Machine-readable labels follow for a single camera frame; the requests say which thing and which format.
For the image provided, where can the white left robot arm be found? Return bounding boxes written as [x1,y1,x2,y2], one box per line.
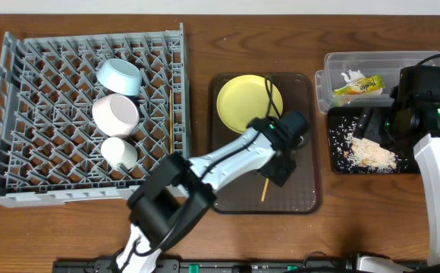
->
[115,110,309,272]

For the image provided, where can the white plastic cup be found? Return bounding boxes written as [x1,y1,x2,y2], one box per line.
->
[100,137,138,170]

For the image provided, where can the white crumpled tissue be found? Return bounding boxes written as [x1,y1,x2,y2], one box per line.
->
[341,70,365,83]

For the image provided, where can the wooden chopstick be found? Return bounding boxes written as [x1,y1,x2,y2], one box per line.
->
[168,89,174,154]
[260,178,269,202]

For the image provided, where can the pink white bowl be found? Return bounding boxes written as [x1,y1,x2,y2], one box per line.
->
[92,93,140,138]

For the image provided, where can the grey plastic dishwasher rack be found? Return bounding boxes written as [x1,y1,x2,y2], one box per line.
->
[0,29,191,208]

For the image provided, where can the rice food scraps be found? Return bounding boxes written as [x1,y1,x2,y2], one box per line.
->
[328,116,398,174]

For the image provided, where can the light blue bowl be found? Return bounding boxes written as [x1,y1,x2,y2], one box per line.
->
[96,58,142,96]

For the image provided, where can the yellow round plate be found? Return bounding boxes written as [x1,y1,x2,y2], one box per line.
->
[216,74,284,133]

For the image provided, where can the clear plastic waste bin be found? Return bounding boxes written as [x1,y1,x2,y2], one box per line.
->
[315,51,438,115]

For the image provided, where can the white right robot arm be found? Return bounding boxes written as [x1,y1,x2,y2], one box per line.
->
[353,64,440,272]

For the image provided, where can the dark brown serving tray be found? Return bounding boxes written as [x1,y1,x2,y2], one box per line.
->
[213,73,322,215]

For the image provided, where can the green orange snack wrapper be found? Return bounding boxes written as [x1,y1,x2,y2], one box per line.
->
[333,74,385,105]

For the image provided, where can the black waste tray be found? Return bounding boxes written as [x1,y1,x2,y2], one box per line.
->
[327,107,419,174]

